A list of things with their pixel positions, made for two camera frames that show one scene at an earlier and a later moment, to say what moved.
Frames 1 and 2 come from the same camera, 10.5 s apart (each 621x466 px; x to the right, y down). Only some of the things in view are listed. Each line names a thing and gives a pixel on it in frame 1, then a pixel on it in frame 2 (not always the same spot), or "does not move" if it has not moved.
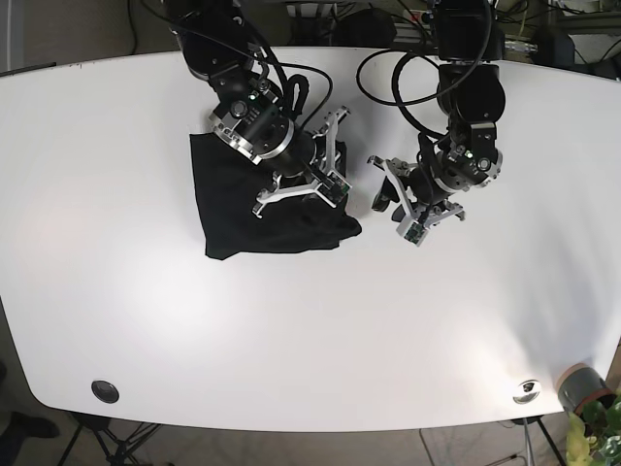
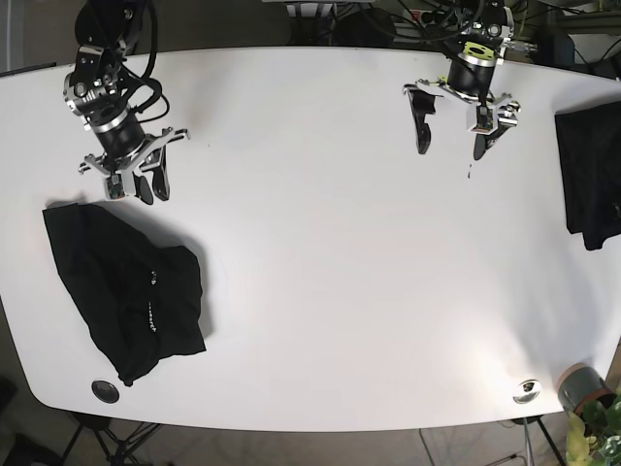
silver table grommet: (527, 391) does not move
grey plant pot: (579, 383) does not move
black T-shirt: (230, 186) to (589, 152)
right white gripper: (413, 227) to (485, 114)
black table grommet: (105, 391) does not move
